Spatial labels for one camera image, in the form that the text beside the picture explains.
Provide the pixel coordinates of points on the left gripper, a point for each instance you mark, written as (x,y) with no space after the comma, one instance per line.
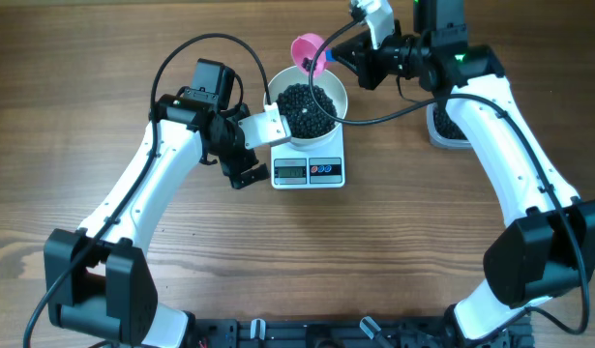
(232,166)

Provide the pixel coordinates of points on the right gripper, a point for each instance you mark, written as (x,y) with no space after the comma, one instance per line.
(363,63)

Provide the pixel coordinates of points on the pink scoop with blue handle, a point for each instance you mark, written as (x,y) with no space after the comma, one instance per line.
(303,49)

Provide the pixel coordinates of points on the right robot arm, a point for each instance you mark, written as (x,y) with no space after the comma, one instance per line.
(547,248)

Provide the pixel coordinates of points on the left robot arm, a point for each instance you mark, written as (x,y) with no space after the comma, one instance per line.
(97,278)

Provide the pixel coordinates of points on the white plastic bowl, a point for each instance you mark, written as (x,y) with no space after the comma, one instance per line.
(328,81)

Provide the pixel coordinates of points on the white digital kitchen scale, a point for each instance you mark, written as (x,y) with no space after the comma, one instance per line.
(316,163)

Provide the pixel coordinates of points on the black beans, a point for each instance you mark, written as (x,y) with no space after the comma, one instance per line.
(307,110)

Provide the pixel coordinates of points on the clear plastic container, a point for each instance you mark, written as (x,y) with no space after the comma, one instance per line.
(437,140)

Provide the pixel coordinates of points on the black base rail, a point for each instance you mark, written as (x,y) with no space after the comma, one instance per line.
(419,332)

